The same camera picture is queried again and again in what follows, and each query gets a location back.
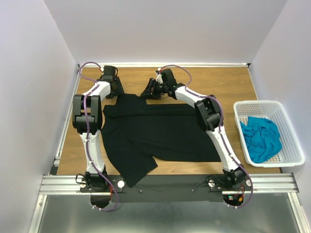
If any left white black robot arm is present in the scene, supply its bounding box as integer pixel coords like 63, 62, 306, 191
72, 66, 124, 192

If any blue t shirt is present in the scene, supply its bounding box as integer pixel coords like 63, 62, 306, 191
240, 116, 282, 163

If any aluminium front rail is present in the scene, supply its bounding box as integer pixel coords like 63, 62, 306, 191
39, 173, 299, 195

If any white plastic basket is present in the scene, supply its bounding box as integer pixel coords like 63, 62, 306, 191
233, 100, 305, 168

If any black t shirt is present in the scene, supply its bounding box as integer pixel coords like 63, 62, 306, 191
101, 94, 220, 187

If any aluminium back rail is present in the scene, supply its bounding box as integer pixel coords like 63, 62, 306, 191
79, 63, 251, 68

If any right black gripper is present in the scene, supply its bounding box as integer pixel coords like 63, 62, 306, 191
139, 79, 167, 101

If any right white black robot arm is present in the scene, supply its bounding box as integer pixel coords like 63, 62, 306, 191
140, 78, 247, 190

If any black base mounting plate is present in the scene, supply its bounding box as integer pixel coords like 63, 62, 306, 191
80, 174, 253, 203

